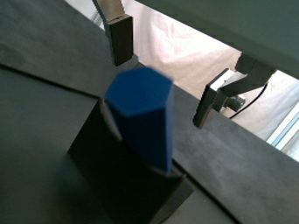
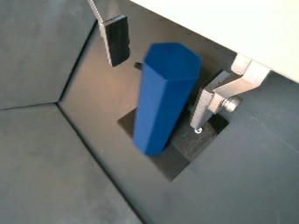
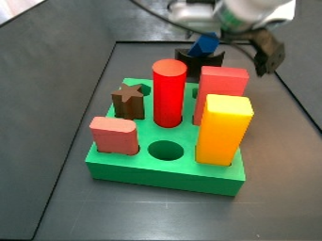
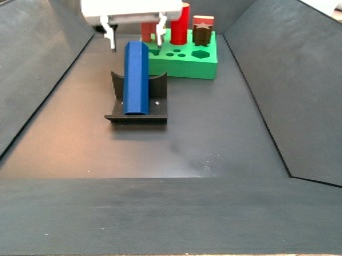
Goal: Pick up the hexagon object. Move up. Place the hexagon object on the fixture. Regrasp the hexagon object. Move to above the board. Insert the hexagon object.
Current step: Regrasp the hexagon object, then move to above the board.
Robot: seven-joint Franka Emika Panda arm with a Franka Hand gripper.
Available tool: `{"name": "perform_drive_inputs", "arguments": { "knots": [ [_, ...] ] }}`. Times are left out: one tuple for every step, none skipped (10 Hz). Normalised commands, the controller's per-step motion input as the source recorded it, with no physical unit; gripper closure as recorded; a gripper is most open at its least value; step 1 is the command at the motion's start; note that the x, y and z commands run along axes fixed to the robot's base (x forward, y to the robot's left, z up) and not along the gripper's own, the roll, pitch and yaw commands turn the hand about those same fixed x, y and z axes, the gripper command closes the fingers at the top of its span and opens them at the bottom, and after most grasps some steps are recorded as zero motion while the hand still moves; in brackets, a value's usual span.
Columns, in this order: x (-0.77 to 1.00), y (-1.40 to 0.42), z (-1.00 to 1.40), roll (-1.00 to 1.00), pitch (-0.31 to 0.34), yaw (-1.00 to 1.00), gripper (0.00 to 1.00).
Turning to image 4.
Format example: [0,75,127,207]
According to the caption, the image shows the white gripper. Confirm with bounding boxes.
[81,0,183,51]

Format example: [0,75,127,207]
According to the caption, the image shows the blue hexagonal prism block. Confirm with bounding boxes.
[123,41,149,115]

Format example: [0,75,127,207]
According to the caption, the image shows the red cylinder block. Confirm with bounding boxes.
[171,2,190,45]

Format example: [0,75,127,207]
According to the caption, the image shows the salmon arch block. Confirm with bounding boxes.
[193,15,216,33]

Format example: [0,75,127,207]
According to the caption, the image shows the black cradle stand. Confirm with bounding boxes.
[106,72,167,124]

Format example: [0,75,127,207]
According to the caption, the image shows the brown star block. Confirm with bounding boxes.
[193,23,213,46]

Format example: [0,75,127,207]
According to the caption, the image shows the green shape sorter base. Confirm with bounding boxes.
[147,29,218,80]

